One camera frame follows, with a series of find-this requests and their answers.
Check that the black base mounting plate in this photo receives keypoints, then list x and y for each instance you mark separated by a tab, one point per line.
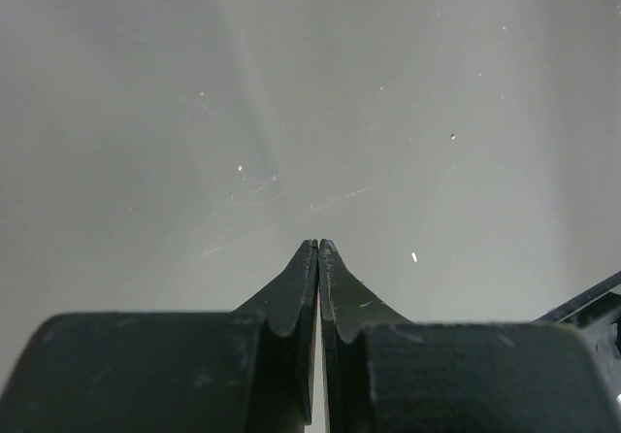
595	314

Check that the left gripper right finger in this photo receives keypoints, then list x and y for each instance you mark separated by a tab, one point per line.
347	308

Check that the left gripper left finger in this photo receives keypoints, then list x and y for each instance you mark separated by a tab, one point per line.
282	374

